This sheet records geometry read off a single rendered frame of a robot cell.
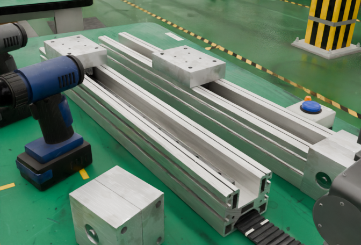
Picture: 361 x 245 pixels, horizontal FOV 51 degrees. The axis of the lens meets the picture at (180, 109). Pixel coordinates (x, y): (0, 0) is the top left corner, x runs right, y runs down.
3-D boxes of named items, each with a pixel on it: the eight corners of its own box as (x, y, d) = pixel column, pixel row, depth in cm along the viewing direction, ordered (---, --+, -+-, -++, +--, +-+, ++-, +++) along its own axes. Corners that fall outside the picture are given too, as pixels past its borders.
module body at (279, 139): (331, 171, 74) (340, 134, 70) (300, 190, 69) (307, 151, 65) (127, 56, 130) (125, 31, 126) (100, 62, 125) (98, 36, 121)
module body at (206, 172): (266, 211, 64) (272, 170, 60) (222, 238, 59) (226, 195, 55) (74, 67, 120) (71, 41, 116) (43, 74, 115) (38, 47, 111)
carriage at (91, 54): (108, 73, 102) (106, 49, 98) (69, 83, 96) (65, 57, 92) (83, 56, 113) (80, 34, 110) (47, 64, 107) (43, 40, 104)
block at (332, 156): (382, 190, 69) (397, 146, 65) (344, 219, 63) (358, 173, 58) (338, 166, 76) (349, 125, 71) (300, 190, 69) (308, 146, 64)
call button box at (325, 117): (331, 134, 86) (337, 110, 83) (305, 148, 81) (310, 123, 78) (302, 120, 92) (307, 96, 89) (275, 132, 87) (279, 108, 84)
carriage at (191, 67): (224, 87, 94) (226, 62, 91) (189, 99, 88) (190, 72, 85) (185, 68, 105) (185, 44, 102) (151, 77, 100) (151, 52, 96)
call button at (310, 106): (323, 112, 84) (324, 105, 83) (312, 117, 82) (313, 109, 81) (308, 106, 87) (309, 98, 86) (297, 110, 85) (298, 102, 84)
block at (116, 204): (174, 232, 60) (175, 184, 55) (120, 279, 52) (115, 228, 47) (131, 203, 65) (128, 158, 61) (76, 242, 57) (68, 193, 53)
